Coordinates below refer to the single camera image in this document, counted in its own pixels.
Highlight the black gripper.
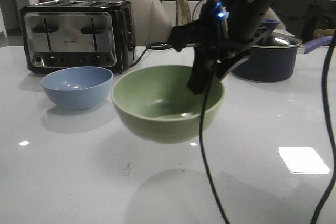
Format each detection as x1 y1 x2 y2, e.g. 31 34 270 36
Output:
167 0 270 95

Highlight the green bowl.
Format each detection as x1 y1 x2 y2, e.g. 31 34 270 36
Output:
111 65 226 144

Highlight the blue bowl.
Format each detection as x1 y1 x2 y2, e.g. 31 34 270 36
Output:
41 66 114 110

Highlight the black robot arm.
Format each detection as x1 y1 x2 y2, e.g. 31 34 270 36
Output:
168 0 273 95

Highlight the dark blue saucepan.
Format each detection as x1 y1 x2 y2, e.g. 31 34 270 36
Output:
232 36 332 82

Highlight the beige plastic chair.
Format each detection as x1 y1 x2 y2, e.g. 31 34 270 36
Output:
175 0 192 26

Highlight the glass pot lid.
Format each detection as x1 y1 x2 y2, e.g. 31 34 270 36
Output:
254 19 302 49

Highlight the beige armchair behind toaster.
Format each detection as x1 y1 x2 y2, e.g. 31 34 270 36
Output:
116 0 172 46

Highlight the black and chrome toaster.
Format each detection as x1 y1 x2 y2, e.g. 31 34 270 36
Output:
20 0 136 73

